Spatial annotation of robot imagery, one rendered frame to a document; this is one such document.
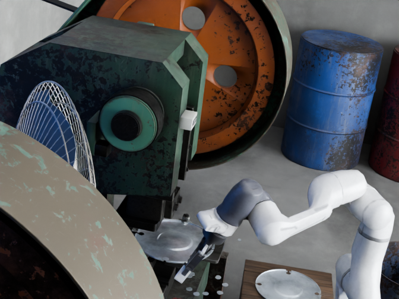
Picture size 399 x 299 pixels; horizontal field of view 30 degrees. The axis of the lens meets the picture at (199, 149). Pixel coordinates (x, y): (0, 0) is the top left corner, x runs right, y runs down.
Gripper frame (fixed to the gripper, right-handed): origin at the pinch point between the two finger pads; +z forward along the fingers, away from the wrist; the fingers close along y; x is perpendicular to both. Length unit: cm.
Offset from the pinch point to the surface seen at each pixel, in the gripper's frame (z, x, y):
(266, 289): 37, -43, 81
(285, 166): 71, -47, 292
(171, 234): 13.2, 7.8, 35.8
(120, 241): -67, 23, -104
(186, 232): 11.7, 3.4, 40.8
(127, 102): -37, 44, 1
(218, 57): -41, 31, 69
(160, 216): 3.2, 15.3, 25.4
